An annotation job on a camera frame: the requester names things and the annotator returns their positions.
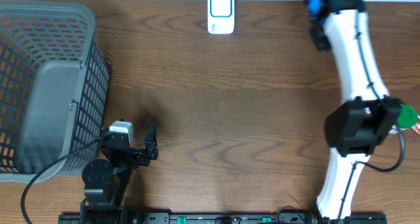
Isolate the red snack bag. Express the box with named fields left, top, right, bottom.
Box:
left=411, top=121, right=420, bottom=134

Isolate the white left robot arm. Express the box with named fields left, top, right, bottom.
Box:
left=79, top=121, right=159, bottom=224

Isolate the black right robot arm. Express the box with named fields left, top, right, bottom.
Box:
left=306, top=0, right=406, bottom=223

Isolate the grey plastic shopping basket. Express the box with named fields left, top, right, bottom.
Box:
left=1, top=1, right=110, bottom=183

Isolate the green lid jar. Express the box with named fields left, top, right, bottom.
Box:
left=397, top=104, right=419, bottom=131

